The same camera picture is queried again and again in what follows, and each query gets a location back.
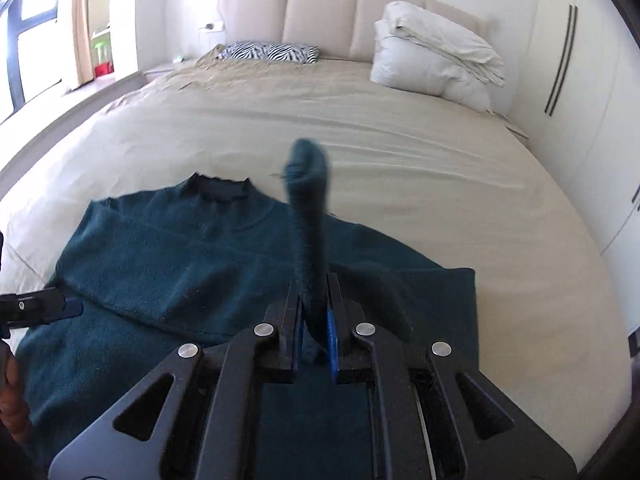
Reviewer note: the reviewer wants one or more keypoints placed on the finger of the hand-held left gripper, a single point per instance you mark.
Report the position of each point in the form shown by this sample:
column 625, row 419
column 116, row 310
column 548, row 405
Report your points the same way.
column 72, row 306

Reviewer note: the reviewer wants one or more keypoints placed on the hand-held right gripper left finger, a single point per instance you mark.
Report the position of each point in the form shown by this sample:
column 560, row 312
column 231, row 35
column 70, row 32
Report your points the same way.
column 298, row 322

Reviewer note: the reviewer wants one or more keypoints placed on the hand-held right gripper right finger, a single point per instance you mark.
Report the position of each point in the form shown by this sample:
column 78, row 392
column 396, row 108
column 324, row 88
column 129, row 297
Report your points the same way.
column 331, row 340

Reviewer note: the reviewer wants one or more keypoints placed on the teal knit sweater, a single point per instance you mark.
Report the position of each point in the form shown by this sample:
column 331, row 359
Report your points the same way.
column 175, row 260

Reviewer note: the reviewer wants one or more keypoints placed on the person's left hand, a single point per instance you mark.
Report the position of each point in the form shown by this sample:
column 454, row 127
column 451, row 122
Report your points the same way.
column 14, row 410

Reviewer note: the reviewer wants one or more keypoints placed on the bed with beige cover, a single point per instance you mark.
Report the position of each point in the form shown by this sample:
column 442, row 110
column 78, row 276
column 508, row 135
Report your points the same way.
column 400, row 160

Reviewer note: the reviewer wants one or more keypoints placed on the red container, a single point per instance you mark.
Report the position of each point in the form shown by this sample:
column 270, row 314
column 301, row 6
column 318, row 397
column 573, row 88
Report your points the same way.
column 103, row 70

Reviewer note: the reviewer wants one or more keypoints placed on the white nightstand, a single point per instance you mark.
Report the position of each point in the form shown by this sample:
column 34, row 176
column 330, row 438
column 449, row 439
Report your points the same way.
column 160, row 71

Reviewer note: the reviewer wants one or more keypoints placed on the green bottle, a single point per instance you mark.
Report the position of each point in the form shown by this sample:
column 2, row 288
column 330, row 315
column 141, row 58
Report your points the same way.
column 102, row 52

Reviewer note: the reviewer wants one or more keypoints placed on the tan crumpled sheet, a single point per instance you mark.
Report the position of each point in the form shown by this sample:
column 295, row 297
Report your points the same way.
column 240, row 72

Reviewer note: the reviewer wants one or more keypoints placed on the zebra print pillow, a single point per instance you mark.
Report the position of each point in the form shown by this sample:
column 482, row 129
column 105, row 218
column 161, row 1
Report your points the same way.
column 270, row 52

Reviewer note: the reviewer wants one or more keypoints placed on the beige curtain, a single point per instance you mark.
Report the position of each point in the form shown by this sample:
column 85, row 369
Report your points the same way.
column 77, row 20

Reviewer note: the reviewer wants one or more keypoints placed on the folded white duvet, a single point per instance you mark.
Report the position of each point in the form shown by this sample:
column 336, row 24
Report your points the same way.
column 425, row 60

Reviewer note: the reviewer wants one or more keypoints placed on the beige padded headboard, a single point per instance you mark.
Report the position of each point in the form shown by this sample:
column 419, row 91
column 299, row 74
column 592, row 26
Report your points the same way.
column 320, row 10

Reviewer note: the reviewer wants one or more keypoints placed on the window with dark frame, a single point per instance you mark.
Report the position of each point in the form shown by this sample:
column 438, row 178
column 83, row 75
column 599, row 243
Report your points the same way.
column 30, row 35

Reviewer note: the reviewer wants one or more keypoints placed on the white wall socket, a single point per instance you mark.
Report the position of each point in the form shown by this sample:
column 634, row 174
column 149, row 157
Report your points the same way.
column 212, row 26

